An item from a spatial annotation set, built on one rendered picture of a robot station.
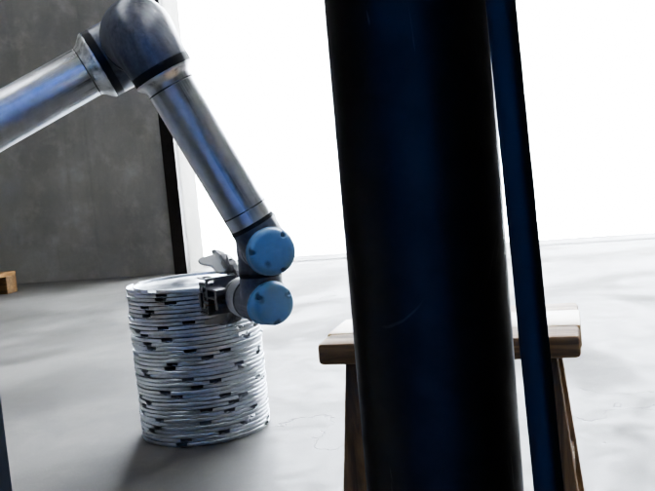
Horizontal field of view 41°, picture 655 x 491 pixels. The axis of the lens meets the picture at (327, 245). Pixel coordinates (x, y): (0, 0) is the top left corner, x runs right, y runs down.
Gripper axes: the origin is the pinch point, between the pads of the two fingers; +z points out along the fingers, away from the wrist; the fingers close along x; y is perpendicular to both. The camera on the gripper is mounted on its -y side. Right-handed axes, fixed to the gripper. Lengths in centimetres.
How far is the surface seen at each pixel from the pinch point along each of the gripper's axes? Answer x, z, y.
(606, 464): 34, -55, -49
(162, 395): 23.4, 13.6, 10.9
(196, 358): 15.3, 5.8, 4.8
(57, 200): -17, 397, -32
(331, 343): 1, -67, 7
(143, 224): 3, 362, -75
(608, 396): 34, -24, -79
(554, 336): 1, -86, -14
